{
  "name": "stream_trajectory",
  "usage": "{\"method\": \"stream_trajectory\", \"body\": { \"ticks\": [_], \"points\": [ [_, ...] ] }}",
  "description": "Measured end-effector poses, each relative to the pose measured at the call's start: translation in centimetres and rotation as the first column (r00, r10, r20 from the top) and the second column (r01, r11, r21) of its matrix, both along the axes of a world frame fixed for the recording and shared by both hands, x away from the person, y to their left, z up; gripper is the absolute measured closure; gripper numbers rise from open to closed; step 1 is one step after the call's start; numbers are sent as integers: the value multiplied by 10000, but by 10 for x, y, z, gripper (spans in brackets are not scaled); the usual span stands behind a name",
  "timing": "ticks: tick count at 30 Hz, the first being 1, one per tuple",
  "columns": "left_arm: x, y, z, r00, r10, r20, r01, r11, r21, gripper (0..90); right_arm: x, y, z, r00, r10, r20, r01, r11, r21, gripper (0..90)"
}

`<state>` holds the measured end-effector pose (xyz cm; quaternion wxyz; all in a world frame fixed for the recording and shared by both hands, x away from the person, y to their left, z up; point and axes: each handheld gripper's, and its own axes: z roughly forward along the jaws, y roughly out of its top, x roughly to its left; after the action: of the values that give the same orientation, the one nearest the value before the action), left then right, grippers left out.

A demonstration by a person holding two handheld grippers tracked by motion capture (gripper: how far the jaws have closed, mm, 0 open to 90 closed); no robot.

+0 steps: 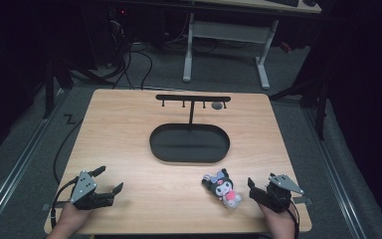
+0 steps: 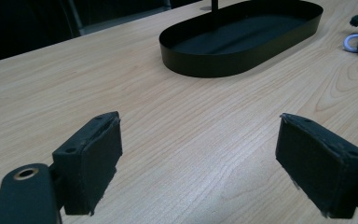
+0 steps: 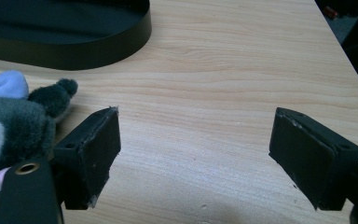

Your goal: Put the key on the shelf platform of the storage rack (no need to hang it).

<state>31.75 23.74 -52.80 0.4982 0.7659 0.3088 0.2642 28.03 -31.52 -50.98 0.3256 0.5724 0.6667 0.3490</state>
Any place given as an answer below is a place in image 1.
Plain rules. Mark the grey table edge bracket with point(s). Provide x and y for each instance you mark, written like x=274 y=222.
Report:
x=303 y=200
x=51 y=206

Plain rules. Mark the white metal frame desk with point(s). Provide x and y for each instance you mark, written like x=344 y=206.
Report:
x=229 y=33

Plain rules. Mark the person's left hand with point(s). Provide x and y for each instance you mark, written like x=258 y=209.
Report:
x=73 y=217

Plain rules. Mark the black metal stand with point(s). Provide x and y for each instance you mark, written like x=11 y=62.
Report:
x=315 y=99
x=51 y=83

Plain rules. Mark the person's right hand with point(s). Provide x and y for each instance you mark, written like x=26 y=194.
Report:
x=278 y=224

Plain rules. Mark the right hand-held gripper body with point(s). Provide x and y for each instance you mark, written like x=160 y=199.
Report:
x=278 y=194

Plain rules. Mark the grey round table grommet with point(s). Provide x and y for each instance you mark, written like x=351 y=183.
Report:
x=217 y=105

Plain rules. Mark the black hook stand with tray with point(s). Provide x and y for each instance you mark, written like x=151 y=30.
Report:
x=189 y=142

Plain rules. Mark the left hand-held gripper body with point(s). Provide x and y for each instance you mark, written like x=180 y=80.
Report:
x=83 y=192

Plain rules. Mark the black keyboard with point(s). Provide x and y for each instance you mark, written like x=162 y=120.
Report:
x=283 y=2

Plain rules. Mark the metal floor rail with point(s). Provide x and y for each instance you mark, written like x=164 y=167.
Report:
x=16 y=166
x=336 y=179

